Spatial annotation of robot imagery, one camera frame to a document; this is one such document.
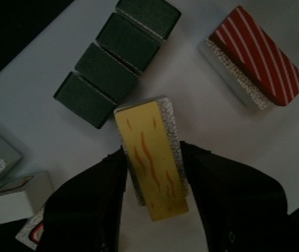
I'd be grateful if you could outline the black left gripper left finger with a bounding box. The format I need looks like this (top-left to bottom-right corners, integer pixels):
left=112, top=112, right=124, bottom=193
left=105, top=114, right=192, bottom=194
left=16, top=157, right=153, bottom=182
left=36, top=146, right=128, bottom=252

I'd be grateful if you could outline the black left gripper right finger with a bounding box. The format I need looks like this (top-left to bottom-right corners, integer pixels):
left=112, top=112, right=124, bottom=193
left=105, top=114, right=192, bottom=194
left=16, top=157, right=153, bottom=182
left=179, top=140, right=299, bottom=252

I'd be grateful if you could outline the yellow egg sushi toy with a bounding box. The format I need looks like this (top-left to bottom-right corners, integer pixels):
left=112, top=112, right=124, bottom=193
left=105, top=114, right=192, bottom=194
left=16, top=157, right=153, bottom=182
left=112, top=95, right=190, bottom=222

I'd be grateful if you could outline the red centred sushi roll toy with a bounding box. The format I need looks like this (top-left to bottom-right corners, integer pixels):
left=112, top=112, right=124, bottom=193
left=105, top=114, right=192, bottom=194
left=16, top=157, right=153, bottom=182
left=14, top=206, right=46, bottom=252

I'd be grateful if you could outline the white block sushi toy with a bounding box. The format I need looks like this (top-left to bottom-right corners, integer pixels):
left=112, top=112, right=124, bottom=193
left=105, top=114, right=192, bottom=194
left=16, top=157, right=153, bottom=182
left=0, top=170, right=54, bottom=228

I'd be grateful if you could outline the white sushi serving board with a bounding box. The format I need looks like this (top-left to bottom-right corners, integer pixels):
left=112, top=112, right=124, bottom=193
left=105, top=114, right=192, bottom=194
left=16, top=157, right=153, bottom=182
left=0, top=0, right=299, bottom=252

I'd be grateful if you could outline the red striped tuna sushi toy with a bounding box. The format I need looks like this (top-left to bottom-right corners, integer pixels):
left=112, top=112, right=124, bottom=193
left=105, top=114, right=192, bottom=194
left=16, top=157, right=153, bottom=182
left=204, top=4, right=299, bottom=110

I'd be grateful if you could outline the dark green maki roll toy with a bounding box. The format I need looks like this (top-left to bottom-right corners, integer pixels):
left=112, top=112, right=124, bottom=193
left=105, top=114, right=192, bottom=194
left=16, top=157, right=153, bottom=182
left=95, top=12, right=163, bottom=75
left=52, top=71, right=119, bottom=130
left=113, top=0, right=183, bottom=42
left=73, top=41, right=140, bottom=104

